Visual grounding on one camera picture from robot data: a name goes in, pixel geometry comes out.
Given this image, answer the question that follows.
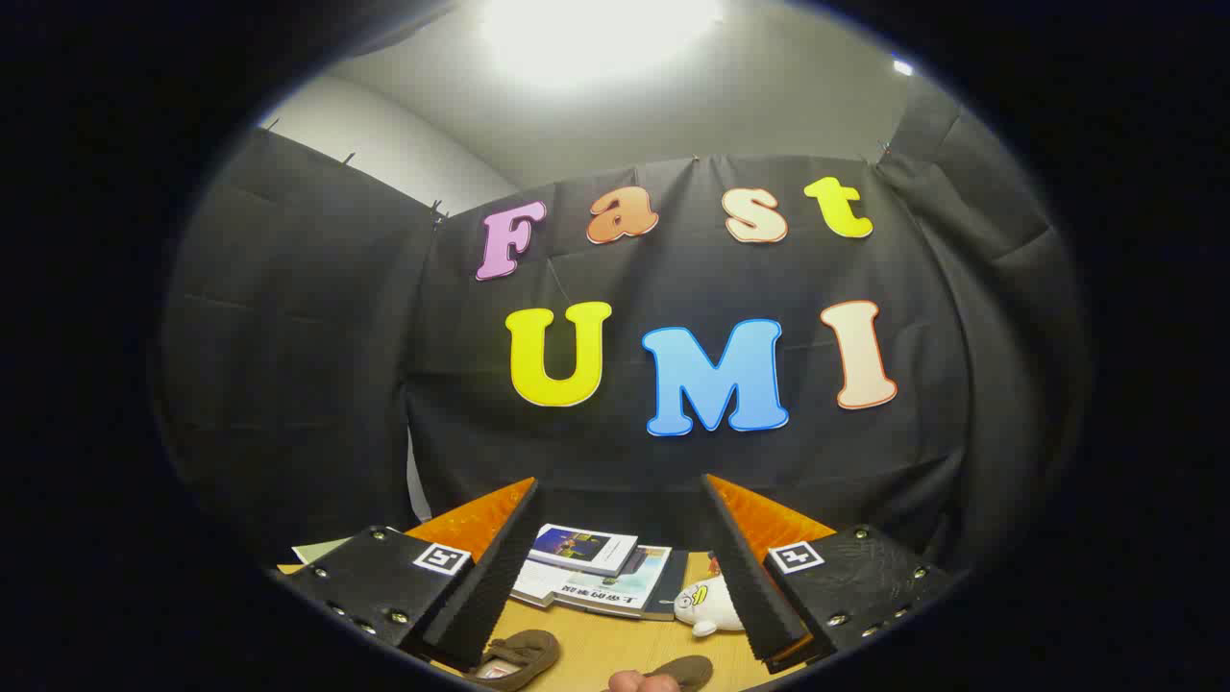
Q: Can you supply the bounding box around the dark cover book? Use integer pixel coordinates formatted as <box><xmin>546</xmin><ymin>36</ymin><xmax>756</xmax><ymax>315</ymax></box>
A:
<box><xmin>639</xmin><ymin>550</ymin><xmax>691</xmax><ymax>622</ymax></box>

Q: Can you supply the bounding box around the white cover book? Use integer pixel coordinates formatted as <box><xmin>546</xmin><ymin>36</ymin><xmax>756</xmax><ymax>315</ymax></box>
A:
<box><xmin>509</xmin><ymin>560</ymin><xmax>578</xmax><ymax>609</ymax></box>

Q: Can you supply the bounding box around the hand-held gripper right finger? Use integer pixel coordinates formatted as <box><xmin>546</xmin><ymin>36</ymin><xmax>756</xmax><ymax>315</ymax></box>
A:
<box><xmin>700</xmin><ymin>473</ymin><xmax>954</xmax><ymax>674</ymax></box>

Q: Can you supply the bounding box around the teal cover book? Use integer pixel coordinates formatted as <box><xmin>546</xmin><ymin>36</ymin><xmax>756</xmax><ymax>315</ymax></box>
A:
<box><xmin>553</xmin><ymin>545</ymin><xmax>674</xmax><ymax>619</ymax></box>

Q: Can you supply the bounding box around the brown fuzzy shoe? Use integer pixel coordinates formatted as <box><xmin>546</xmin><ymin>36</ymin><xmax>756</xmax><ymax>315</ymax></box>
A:
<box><xmin>461</xmin><ymin>630</ymin><xmax>561</xmax><ymax>692</ymax></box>
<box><xmin>642</xmin><ymin>655</ymin><xmax>715</xmax><ymax>692</ymax></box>

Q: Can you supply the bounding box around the white seal plush toy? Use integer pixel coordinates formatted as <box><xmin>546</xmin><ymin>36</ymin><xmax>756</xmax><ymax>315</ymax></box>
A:
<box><xmin>673</xmin><ymin>575</ymin><xmax>747</xmax><ymax>639</ymax></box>

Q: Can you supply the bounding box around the small blue cover book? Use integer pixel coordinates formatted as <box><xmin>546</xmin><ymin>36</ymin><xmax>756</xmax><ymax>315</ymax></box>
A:
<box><xmin>527</xmin><ymin>524</ymin><xmax>640</xmax><ymax>579</ymax></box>

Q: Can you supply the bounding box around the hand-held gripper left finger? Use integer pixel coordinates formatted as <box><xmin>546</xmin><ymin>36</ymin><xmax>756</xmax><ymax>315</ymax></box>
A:
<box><xmin>279</xmin><ymin>476</ymin><xmax>542</xmax><ymax>672</ymax></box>

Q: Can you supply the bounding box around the large ceiling light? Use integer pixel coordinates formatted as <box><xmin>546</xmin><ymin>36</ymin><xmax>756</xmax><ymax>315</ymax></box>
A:
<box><xmin>476</xmin><ymin>0</ymin><xmax>726</xmax><ymax>92</ymax></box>

